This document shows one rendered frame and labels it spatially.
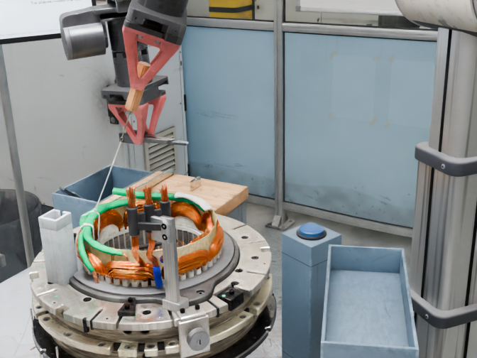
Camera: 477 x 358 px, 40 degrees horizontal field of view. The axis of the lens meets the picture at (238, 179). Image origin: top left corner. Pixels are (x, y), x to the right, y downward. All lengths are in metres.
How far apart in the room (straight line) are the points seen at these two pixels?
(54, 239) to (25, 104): 2.80
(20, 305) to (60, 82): 2.04
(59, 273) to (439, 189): 0.57
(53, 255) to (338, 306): 0.38
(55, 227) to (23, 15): 1.11
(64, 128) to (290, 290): 2.45
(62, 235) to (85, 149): 2.56
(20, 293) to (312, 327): 0.68
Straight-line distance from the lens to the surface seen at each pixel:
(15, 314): 1.45
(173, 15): 0.77
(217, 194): 1.17
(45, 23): 1.88
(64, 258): 0.85
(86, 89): 3.26
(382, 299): 0.94
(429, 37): 2.99
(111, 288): 0.82
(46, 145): 3.58
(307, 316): 1.12
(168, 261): 0.75
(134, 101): 0.82
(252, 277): 0.84
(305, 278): 1.09
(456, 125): 1.03
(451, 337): 1.16
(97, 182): 1.33
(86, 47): 1.03
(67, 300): 0.83
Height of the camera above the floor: 1.51
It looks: 21 degrees down
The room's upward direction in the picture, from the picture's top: 2 degrees counter-clockwise
